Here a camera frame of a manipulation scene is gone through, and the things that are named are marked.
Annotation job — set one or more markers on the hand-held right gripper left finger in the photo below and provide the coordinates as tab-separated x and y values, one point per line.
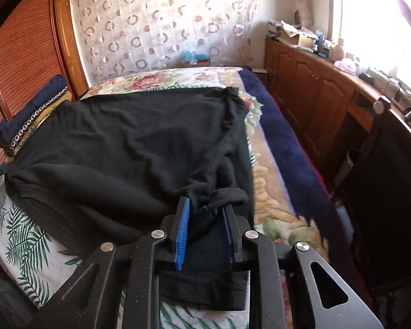
181	233

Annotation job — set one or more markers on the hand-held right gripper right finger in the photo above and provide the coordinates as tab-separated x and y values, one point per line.
227	236

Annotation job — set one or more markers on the black printed t-shirt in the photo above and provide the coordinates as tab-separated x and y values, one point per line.
123	150

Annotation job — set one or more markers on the palm leaf print sheet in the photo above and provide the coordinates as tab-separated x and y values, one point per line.
24	243

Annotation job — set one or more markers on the navy beaded trim garment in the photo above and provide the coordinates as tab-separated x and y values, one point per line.
37	102

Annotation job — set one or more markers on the navy blue blanket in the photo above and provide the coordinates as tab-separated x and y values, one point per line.
287	137

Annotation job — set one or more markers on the wooden slatted wardrobe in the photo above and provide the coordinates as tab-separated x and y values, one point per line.
27	58

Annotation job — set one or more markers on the black chair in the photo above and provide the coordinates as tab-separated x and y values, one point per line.
390	195

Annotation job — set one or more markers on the cardboard box with blue bag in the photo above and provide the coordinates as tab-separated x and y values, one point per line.
195	58

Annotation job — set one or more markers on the long wooden cabinet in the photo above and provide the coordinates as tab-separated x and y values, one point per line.
311	82

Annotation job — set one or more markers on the white plastic bag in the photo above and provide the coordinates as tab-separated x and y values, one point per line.
346	65

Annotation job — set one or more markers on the circle patterned sheer curtain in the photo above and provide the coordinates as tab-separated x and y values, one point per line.
164	24

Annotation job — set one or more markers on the small black box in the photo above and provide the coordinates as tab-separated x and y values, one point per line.
365	77

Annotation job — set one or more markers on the open cardboard box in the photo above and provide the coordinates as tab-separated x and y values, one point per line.
294	36

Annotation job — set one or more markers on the patterned storage box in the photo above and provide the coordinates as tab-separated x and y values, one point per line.
274	30

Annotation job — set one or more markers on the pink jug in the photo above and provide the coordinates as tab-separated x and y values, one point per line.
338	51

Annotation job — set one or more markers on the dark oval ornament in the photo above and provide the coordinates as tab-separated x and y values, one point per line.
297	17

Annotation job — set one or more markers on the wooden framed window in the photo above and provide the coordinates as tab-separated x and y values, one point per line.
380	24

